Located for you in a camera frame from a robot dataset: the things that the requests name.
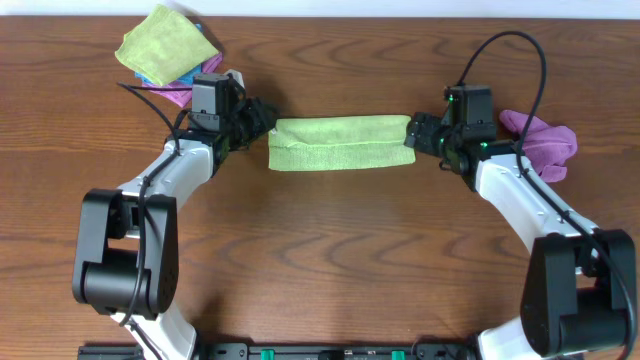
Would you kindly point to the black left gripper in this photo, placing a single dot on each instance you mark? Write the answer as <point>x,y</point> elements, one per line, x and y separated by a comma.
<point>254,122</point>

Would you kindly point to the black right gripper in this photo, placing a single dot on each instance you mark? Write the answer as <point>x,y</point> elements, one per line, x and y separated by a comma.
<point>426,134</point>

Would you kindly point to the green microfiber cloth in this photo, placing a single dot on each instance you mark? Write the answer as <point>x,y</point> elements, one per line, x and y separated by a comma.
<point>339,143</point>

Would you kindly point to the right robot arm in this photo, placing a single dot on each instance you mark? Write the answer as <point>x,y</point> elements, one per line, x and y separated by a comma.
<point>580,288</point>

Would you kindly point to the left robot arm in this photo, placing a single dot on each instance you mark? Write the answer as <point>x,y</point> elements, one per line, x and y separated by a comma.
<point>126,262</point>

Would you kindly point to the folded blue cloth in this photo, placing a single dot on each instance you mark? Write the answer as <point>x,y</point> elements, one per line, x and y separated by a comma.
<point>164,54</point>

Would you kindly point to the folded purple cloth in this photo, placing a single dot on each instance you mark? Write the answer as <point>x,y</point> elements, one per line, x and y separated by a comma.
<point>175,92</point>

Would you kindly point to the folded green cloth on stack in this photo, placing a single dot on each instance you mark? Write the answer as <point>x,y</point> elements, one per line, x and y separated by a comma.
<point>162,15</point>

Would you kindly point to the crumpled purple cloth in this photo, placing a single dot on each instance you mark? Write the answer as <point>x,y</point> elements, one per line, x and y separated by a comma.
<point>547,147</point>

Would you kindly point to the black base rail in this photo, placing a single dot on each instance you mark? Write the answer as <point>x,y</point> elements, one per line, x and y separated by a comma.
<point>243,351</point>

